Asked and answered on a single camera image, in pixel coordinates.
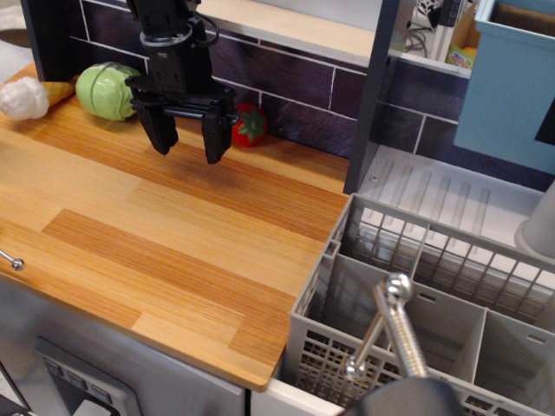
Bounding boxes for grey faucet base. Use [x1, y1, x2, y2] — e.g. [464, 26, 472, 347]
[342, 378, 465, 416]

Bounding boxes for black cables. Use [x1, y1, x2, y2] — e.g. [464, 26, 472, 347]
[404, 0, 446, 56]

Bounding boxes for light blue box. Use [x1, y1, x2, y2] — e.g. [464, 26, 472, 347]
[454, 1, 554, 173]

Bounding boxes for beige wooden shelf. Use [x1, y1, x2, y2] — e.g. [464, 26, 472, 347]
[197, 0, 375, 67]

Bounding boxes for silver toy faucet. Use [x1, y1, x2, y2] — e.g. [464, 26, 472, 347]
[343, 272, 429, 381]

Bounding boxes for colourful cardboard box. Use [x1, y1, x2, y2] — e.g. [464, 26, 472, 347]
[445, 5, 480, 69]

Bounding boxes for white toy ice cream cone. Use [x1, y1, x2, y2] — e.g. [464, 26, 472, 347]
[1, 76, 75, 120]

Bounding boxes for red toy strawberry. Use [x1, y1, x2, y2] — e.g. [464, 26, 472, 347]
[232, 102, 268, 146]

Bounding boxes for grey plastic cup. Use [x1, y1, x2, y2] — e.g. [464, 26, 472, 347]
[514, 184, 555, 260]

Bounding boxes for grey oven control panel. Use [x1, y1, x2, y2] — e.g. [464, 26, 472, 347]
[33, 337, 141, 415]

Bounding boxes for dark grey vertical post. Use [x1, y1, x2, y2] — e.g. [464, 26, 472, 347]
[343, 1, 402, 194]

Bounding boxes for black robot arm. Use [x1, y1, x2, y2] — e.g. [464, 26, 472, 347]
[126, 1, 238, 164]

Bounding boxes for silver knob handle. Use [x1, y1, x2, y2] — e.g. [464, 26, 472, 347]
[0, 250, 25, 271]

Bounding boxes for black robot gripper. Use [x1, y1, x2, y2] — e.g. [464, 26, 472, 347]
[126, 22, 237, 164]

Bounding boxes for green toy cabbage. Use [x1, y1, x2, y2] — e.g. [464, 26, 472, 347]
[75, 62, 140, 121]

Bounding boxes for grey plastic drying rack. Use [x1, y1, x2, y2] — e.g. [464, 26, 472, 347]
[282, 195, 554, 415]

